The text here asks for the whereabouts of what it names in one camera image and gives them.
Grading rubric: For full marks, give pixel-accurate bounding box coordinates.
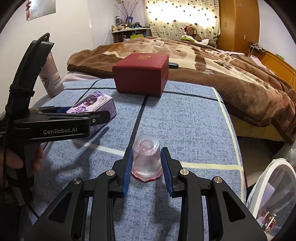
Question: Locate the brown patterned blanket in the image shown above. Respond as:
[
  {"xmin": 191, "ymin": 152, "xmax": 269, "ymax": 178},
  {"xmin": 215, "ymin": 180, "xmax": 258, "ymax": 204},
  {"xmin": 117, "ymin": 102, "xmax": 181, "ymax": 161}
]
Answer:
[{"xmin": 67, "ymin": 37, "xmax": 295, "ymax": 143}]

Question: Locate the blue checked tablecloth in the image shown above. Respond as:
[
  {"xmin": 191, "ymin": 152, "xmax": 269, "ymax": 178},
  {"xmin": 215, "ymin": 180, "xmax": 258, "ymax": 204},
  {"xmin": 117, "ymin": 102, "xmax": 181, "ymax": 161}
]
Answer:
[{"xmin": 32, "ymin": 79, "xmax": 245, "ymax": 240}]

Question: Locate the white cluttered shelf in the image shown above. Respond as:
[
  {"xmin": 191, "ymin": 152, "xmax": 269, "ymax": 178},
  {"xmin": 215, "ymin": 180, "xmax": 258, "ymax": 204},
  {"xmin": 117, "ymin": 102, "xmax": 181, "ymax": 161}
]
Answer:
[{"xmin": 111, "ymin": 28, "xmax": 152, "ymax": 43}]

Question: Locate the silver wall poster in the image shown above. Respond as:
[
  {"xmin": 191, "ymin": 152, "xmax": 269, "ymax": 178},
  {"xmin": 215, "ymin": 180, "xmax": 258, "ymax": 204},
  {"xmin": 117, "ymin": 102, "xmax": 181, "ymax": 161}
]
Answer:
[{"xmin": 26, "ymin": 0, "xmax": 56, "ymax": 21}]

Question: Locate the black remote control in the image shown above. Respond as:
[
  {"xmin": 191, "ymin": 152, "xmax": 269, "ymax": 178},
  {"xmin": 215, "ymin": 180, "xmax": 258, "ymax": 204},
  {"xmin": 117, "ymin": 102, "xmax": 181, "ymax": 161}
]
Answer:
[{"xmin": 169, "ymin": 62, "xmax": 179, "ymax": 69}]

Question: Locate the person's left hand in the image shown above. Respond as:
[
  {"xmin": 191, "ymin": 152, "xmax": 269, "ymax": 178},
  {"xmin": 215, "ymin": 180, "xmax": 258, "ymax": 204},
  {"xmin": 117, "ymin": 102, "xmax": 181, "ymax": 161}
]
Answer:
[{"xmin": 1, "ymin": 146, "xmax": 44, "ymax": 177}]

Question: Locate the heart patterned curtain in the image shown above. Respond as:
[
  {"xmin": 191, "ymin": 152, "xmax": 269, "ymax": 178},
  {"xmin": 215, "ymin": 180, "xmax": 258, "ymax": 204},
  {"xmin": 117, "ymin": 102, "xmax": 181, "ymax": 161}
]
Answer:
[{"xmin": 145, "ymin": 0, "xmax": 220, "ymax": 41}]

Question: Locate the vase with dried branches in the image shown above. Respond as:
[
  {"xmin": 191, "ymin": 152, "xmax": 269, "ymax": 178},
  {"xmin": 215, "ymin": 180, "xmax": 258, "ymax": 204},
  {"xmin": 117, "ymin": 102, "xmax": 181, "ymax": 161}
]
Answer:
[{"xmin": 115, "ymin": 0, "xmax": 140, "ymax": 26}]

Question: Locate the purple drink carton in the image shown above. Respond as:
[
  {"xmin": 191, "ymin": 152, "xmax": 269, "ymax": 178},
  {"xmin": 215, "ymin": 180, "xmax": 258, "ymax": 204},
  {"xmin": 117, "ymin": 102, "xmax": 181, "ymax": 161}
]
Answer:
[{"xmin": 66, "ymin": 90, "xmax": 117, "ymax": 120}]

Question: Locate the brown teddy bear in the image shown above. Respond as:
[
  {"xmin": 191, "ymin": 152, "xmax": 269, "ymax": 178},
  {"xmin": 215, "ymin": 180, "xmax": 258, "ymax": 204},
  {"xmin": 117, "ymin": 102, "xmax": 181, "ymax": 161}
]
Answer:
[{"xmin": 184, "ymin": 26, "xmax": 203, "ymax": 42}]

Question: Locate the white trash bin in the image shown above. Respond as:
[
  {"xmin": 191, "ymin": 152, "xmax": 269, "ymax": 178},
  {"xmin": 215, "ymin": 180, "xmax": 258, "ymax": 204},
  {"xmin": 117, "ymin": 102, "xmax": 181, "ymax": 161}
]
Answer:
[{"xmin": 246, "ymin": 158, "xmax": 295, "ymax": 240}]

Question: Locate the wooden wardrobe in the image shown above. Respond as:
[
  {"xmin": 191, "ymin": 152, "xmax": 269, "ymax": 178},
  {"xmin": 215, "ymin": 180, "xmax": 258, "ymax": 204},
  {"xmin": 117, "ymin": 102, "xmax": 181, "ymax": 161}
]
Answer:
[{"xmin": 217, "ymin": 0, "xmax": 260, "ymax": 55}]

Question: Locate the clear plastic cup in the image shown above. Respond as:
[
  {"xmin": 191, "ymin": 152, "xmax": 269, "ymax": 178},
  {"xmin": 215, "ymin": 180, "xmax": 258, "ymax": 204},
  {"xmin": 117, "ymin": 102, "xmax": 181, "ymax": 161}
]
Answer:
[{"xmin": 132, "ymin": 135, "xmax": 163, "ymax": 182}]

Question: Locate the dark red gift box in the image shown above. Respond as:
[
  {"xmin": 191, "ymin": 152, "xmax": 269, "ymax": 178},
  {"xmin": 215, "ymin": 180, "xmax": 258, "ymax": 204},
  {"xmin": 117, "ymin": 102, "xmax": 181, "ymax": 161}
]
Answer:
[{"xmin": 112, "ymin": 53, "xmax": 169, "ymax": 97}]

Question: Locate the grey thermos bottle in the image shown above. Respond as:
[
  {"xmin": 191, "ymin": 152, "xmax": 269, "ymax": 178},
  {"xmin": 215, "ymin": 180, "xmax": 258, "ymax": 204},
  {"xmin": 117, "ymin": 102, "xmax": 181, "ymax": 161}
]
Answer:
[{"xmin": 39, "ymin": 52, "xmax": 64, "ymax": 98}]

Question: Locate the wooden bed headboard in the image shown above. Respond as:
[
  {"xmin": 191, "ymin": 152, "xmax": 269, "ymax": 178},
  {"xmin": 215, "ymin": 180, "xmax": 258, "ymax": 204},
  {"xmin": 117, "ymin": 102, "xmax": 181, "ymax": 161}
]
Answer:
[{"xmin": 252, "ymin": 49, "xmax": 295, "ymax": 90}]

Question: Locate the red cartoon drink can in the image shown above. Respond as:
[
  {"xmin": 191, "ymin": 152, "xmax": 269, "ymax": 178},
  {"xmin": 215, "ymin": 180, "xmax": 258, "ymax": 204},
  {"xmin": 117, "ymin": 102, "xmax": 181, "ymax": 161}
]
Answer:
[{"xmin": 262, "ymin": 211, "xmax": 278, "ymax": 233}]

